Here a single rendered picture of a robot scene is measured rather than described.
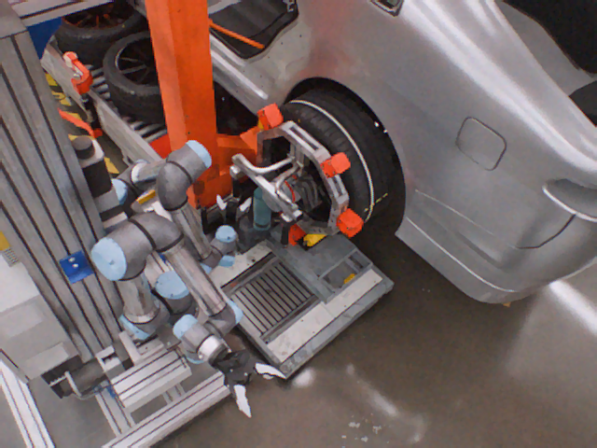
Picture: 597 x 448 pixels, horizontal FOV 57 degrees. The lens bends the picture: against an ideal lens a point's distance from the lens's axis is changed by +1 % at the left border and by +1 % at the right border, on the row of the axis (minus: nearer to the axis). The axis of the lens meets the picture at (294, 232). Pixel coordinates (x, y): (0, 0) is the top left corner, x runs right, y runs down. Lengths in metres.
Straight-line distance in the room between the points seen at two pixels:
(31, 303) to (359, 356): 1.76
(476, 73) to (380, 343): 1.68
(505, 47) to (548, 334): 1.95
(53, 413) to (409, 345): 1.79
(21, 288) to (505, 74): 1.61
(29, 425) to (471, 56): 2.31
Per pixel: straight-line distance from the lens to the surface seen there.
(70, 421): 2.76
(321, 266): 2.97
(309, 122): 2.32
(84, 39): 3.99
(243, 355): 1.54
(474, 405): 3.08
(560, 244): 2.04
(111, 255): 1.57
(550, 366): 3.34
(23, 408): 2.82
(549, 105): 1.84
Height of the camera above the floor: 2.74
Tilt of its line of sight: 55 degrees down
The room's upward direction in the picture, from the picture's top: 6 degrees clockwise
